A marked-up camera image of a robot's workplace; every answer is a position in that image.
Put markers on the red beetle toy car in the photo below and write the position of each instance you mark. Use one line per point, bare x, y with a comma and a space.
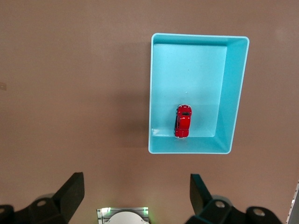
183, 121

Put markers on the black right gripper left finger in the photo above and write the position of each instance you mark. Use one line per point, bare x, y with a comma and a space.
67, 200

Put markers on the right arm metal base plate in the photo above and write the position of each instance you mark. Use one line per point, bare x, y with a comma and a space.
101, 214

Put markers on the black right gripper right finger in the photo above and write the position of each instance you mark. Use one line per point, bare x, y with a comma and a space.
203, 205

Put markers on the blue plastic box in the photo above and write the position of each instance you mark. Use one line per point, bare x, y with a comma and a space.
194, 70

